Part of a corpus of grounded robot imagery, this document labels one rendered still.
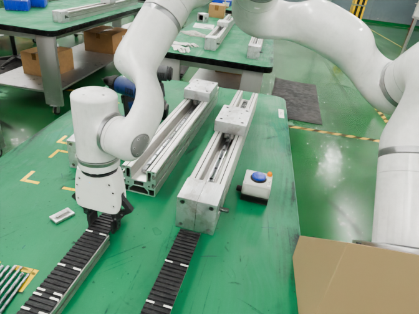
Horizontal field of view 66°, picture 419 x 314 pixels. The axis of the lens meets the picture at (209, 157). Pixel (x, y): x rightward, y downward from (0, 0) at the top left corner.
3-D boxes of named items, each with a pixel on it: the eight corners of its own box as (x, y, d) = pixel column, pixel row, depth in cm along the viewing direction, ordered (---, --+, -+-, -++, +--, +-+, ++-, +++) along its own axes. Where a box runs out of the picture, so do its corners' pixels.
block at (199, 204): (222, 238, 81) (227, 208, 76) (174, 225, 82) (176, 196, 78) (229, 215, 88) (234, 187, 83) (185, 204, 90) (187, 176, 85)
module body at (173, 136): (154, 197, 91) (155, 172, 87) (122, 189, 93) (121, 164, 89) (217, 103, 159) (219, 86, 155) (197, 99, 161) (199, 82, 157)
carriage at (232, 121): (243, 144, 113) (246, 126, 109) (212, 137, 114) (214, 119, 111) (249, 126, 126) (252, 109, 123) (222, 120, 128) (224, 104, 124)
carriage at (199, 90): (207, 108, 137) (209, 93, 133) (183, 103, 138) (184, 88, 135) (216, 96, 150) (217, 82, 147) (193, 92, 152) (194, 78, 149)
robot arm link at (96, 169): (65, 157, 64) (67, 171, 65) (106, 167, 62) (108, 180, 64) (89, 139, 71) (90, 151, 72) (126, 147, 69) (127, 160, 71)
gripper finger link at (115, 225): (109, 212, 71) (110, 233, 75) (122, 215, 71) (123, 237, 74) (116, 203, 74) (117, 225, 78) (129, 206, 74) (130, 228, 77)
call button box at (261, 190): (266, 205, 93) (270, 188, 90) (234, 198, 95) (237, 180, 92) (269, 190, 100) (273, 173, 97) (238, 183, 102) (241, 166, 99)
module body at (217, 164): (220, 213, 89) (224, 188, 84) (185, 204, 90) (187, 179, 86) (255, 110, 156) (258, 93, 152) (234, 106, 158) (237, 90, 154)
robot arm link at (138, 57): (213, 43, 68) (143, 172, 62) (154, 29, 74) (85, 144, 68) (200, 12, 60) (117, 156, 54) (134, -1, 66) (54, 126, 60)
